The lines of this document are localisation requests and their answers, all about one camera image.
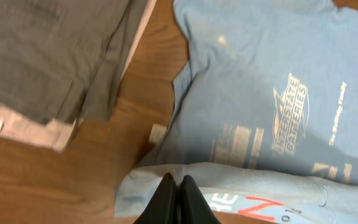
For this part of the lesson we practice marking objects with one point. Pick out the folded beige trousers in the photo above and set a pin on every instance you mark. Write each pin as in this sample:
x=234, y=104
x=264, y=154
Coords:
x=20, y=124

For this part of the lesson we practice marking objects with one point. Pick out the light blue printed t-shirt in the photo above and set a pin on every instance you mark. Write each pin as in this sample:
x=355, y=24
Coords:
x=266, y=112

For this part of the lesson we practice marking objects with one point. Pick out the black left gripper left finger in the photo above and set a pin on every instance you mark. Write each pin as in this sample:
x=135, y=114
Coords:
x=162, y=206

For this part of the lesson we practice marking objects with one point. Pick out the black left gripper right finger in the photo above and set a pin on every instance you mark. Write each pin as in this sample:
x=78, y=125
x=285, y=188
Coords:
x=192, y=206

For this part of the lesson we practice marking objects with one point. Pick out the folded grey trousers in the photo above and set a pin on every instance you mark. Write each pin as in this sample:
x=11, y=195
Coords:
x=51, y=59

